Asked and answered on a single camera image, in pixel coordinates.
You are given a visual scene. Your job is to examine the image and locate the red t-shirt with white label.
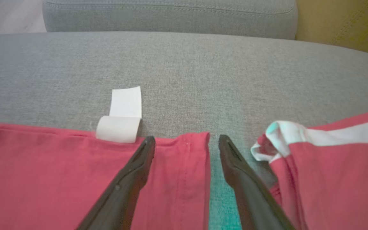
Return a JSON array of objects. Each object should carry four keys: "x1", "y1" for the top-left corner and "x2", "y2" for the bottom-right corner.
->
[{"x1": 0, "y1": 86, "x2": 211, "y2": 230}]

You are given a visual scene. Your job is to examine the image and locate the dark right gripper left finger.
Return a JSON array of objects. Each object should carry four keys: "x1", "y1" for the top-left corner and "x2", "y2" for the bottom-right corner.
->
[{"x1": 77, "y1": 136, "x2": 156, "y2": 230}]

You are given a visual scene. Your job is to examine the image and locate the wide yellow sofa back cushion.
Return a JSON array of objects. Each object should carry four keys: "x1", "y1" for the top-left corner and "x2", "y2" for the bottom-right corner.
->
[{"x1": 295, "y1": 0, "x2": 368, "y2": 60}]

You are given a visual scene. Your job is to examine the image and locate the large grey sofa seat cushion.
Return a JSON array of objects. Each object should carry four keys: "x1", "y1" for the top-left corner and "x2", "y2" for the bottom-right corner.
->
[{"x1": 0, "y1": 31, "x2": 368, "y2": 230}]

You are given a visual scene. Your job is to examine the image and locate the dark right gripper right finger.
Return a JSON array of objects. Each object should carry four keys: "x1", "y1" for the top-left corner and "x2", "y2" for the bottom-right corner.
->
[{"x1": 218, "y1": 134, "x2": 295, "y2": 230}]

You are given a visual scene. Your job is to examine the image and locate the grey stitched sofa seat cushion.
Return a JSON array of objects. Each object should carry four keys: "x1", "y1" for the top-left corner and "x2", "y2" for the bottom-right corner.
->
[{"x1": 42, "y1": 0, "x2": 299, "y2": 41}]

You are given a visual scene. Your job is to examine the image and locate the red Bulls basketball shorts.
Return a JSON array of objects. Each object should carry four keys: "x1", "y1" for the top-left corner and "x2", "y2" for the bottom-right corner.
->
[{"x1": 250, "y1": 105, "x2": 368, "y2": 230}]

